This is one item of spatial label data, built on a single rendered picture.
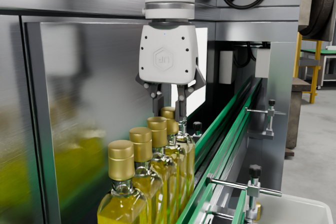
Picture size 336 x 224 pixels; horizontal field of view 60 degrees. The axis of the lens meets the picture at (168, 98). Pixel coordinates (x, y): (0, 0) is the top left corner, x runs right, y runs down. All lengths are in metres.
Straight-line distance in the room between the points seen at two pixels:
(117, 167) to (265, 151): 1.26
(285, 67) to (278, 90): 0.12
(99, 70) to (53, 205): 0.24
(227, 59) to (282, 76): 0.32
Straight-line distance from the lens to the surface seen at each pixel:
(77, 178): 0.54
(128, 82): 0.64
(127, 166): 0.40
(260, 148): 1.59
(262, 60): 1.57
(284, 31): 1.46
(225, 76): 1.63
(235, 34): 1.48
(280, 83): 1.49
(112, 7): 0.60
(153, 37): 0.50
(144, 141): 0.43
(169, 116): 0.53
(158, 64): 0.50
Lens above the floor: 1.49
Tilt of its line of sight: 14 degrees down
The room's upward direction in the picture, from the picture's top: straight up
